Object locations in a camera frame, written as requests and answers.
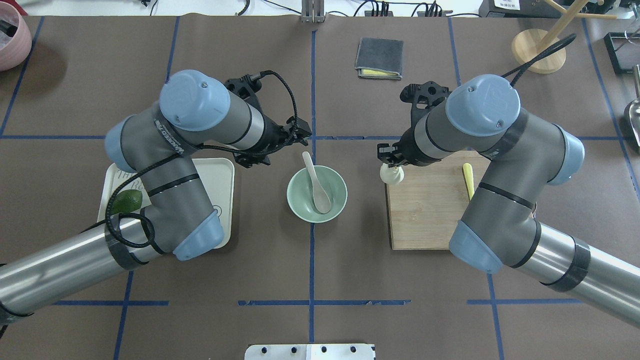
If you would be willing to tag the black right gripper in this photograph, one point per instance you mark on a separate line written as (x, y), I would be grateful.
(413, 148)

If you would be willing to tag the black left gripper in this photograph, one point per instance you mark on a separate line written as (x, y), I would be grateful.
(271, 135)

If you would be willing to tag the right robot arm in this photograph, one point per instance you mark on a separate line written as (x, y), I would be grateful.
(525, 153)

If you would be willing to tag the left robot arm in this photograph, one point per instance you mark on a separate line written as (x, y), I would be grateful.
(194, 112)

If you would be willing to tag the mint green bowl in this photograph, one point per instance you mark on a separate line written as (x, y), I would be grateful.
(299, 194)

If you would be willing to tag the pink bowl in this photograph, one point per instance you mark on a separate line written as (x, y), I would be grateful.
(14, 49)

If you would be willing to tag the yellow sponge cloth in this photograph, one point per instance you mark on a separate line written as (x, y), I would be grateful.
(370, 73)

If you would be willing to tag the yellow plastic knife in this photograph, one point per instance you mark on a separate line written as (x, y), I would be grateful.
(468, 174)

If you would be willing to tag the cream bear print tray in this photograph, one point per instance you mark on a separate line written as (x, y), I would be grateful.
(217, 177)

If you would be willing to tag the wooden cutting board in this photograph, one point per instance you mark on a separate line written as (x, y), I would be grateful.
(424, 209)

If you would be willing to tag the wooden mug tree stand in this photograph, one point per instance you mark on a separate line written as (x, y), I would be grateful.
(530, 43)

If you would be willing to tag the green avocado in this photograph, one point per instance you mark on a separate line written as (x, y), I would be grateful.
(127, 201)

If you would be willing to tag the black glass rack tray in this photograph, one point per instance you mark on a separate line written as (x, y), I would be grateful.
(624, 55)

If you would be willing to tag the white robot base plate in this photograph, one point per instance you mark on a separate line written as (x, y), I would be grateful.
(311, 351)

